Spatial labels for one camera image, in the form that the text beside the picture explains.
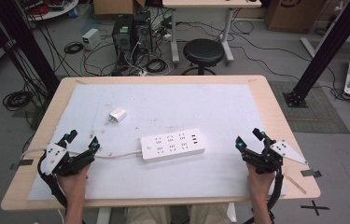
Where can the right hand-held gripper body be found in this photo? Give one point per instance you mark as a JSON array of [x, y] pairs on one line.
[[266, 158]]

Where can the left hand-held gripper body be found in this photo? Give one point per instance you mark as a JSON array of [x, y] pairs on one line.
[[54, 157]]

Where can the white charger adapter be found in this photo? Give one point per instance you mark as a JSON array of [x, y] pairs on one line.
[[118, 115]]

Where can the white power strip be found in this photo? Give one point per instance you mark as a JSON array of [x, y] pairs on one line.
[[172, 144]]

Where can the person's right hand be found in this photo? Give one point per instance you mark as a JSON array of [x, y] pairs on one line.
[[260, 183]]

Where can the person's left hand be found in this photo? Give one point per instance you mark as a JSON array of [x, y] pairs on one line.
[[74, 183]]

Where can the black tape piece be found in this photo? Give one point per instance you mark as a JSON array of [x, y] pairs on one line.
[[311, 173], [25, 162]]

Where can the thin wooden stick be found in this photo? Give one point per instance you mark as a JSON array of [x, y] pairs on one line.
[[295, 184]]

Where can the grey floor mat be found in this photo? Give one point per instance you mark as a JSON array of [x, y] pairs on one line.
[[315, 115]]

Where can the white table leg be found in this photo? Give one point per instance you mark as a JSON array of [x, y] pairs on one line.
[[231, 213], [103, 216]]

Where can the black tape cross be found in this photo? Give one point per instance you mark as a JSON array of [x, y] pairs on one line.
[[314, 207]]

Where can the black round stool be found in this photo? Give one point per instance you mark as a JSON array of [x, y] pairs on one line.
[[203, 51]]

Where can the white power supply box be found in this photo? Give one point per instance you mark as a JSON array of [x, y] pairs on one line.
[[91, 39]]

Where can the black computer tower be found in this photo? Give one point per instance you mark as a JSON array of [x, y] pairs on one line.
[[142, 31], [122, 37]]

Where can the cardboard box with black logo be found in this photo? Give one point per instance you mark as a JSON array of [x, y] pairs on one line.
[[294, 15]]

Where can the round white table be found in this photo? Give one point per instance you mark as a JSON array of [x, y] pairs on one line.
[[54, 11]]

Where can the plain cardboard box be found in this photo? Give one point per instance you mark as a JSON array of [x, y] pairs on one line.
[[113, 6]]

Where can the white desk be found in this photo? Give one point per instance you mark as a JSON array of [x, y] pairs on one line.
[[210, 3]]

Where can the black metal post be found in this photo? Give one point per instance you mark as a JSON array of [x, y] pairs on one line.
[[328, 46], [29, 46]]

